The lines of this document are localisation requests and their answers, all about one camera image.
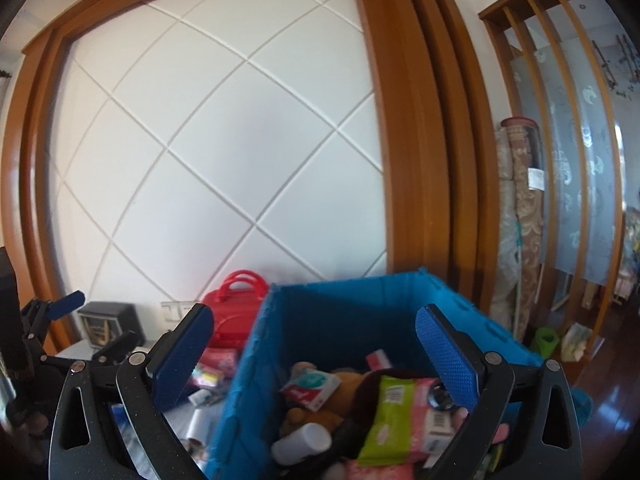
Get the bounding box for red toy suitcase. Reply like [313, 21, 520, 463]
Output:
[202, 270, 270, 350]

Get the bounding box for black tape roll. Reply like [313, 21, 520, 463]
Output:
[427, 379, 457, 412]

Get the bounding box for wooden slat glass partition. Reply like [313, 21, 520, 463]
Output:
[480, 0, 625, 333]

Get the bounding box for blue plastic storage crate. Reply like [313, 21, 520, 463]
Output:
[204, 268, 594, 480]

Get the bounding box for black box with emblem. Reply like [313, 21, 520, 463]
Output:
[78, 301, 145, 349]

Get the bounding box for white medicine jar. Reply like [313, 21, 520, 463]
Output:
[271, 422, 332, 466]

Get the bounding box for green rolled yoga mat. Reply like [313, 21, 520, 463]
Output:
[530, 327, 560, 359]

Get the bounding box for rolled patterned carpet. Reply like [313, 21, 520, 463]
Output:
[489, 116, 544, 341]

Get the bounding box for pink patterned tissue pack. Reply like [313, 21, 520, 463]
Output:
[198, 348, 239, 378]

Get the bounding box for brown teddy bear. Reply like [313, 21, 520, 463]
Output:
[280, 363, 369, 437]

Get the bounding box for green wet wipes pack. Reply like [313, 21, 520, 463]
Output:
[357, 376, 416, 467]

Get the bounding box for white wall power strip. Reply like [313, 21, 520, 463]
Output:
[160, 300, 194, 324]

